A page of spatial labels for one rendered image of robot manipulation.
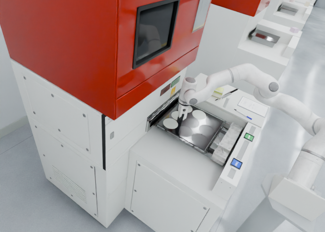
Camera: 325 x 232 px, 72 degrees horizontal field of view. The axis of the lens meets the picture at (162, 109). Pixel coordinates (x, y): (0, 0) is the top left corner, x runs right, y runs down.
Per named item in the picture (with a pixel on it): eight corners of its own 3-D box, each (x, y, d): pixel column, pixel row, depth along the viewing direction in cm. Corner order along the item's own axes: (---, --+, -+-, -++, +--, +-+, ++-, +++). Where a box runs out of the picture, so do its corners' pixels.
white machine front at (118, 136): (102, 168, 125) (101, 115, 99) (175, 102, 182) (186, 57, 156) (107, 171, 124) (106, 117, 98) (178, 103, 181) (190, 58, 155)
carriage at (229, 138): (210, 159, 138) (212, 156, 136) (229, 127, 163) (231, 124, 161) (222, 166, 135) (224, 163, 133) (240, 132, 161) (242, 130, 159)
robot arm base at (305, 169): (313, 194, 128) (328, 166, 129) (318, 196, 112) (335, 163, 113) (279, 176, 138) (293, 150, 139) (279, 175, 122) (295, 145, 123)
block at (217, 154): (212, 155, 136) (214, 152, 135) (214, 152, 139) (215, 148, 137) (224, 162, 134) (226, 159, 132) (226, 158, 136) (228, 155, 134)
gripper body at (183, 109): (191, 106, 137) (187, 119, 144) (190, 96, 145) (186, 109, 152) (179, 104, 136) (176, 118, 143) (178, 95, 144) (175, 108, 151)
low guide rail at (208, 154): (156, 128, 156) (157, 124, 154) (158, 126, 157) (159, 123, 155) (223, 165, 139) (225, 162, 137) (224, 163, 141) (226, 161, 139)
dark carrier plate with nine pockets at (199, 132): (157, 124, 148) (157, 123, 147) (182, 100, 172) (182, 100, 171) (204, 151, 136) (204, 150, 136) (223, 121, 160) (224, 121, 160)
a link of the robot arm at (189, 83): (194, 102, 136) (190, 93, 143) (199, 85, 128) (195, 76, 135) (181, 102, 134) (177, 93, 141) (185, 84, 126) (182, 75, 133)
